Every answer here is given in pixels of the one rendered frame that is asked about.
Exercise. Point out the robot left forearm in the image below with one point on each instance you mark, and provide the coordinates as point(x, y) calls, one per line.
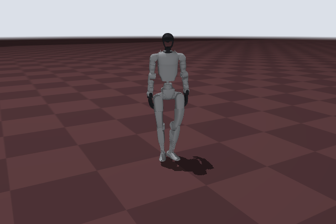
point(185, 84)

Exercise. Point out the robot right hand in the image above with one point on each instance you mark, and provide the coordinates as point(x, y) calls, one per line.
point(150, 100)

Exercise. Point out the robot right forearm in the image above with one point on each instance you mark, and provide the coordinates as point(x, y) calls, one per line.
point(150, 86)

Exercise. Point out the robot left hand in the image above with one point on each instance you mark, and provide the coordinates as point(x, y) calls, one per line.
point(186, 97)

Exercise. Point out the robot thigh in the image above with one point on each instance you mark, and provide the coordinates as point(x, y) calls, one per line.
point(158, 110)
point(178, 111)

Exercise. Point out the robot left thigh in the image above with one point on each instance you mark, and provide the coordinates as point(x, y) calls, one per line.
point(178, 111)

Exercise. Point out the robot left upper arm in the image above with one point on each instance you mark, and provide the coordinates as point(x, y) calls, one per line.
point(182, 60)

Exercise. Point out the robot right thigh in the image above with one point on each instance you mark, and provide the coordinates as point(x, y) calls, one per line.
point(158, 110)

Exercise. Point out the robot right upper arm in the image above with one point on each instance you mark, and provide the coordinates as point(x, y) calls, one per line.
point(152, 64)

